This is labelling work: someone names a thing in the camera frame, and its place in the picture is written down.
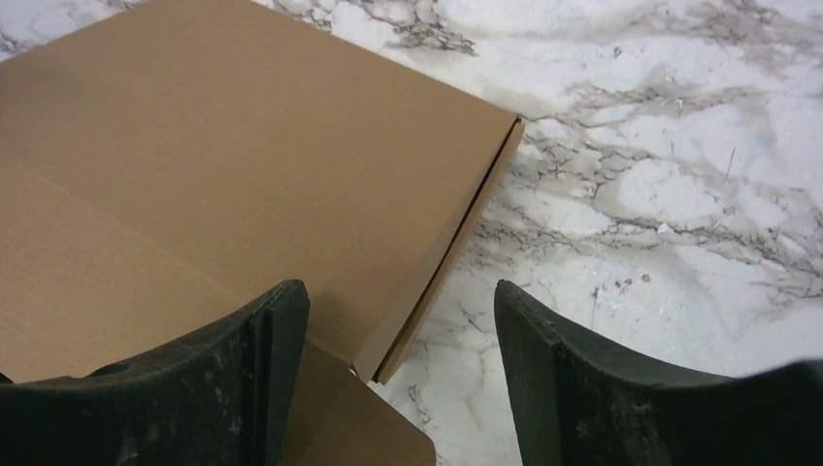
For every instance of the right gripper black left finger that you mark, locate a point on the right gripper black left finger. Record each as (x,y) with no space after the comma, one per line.
(219,395)

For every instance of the brown cardboard box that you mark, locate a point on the brown cardboard box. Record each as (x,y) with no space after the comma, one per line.
(163,167)

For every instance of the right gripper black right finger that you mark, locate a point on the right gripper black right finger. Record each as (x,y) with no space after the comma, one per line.
(579,398)

